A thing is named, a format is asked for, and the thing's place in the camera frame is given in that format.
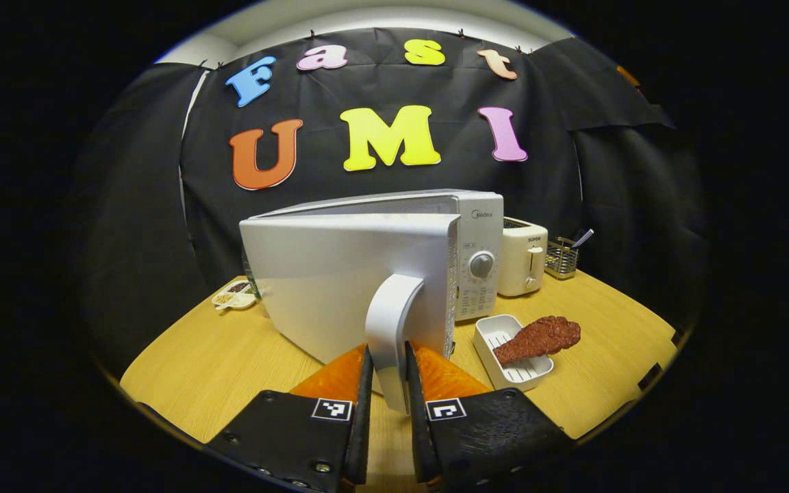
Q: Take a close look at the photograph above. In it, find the brown red meat slice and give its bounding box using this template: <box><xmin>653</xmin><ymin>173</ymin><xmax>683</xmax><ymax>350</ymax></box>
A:
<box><xmin>492</xmin><ymin>316</ymin><xmax>581</xmax><ymax>366</ymax></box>

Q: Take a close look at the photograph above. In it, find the white plastic tray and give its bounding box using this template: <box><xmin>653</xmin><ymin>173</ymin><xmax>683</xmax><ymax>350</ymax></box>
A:
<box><xmin>473</xmin><ymin>314</ymin><xmax>555</xmax><ymax>392</ymax></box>

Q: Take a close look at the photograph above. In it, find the black backdrop cloth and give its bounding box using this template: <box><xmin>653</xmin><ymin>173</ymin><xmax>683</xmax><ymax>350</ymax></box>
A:
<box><xmin>79</xmin><ymin>27</ymin><xmax>707</xmax><ymax>384</ymax></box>

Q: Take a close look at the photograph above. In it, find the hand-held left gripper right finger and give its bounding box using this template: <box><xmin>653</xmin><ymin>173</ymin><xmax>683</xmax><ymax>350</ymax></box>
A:
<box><xmin>405</xmin><ymin>340</ymin><xmax>570</xmax><ymax>488</ymax></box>

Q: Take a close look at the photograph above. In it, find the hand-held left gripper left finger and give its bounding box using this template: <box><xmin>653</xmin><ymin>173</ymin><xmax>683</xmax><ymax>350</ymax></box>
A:
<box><xmin>206</xmin><ymin>342</ymin><xmax>375</xmax><ymax>493</ymax></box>

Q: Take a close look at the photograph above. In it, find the wire mesh basket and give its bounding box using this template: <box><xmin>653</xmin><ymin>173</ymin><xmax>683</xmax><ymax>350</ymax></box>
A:
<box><xmin>544</xmin><ymin>236</ymin><xmax>580</xmax><ymax>280</ymax></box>

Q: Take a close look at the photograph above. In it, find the white microwave oven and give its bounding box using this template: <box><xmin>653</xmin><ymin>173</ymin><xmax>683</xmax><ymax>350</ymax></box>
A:
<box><xmin>239</xmin><ymin>189</ymin><xmax>505</xmax><ymax>415</ymax></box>

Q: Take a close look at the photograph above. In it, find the white divided bean dish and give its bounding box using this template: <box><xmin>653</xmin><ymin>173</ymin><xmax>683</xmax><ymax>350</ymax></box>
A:
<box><xmin>212</xmin><ymin>279</ymin><xmax>258</xmax><ymax>311</ymax></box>

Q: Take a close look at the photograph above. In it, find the white toaster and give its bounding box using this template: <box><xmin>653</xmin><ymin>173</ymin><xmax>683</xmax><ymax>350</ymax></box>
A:
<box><xmin>497</xmin><ymin>217</ymin><xmax>549</xmax><ymax>297</ymax></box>

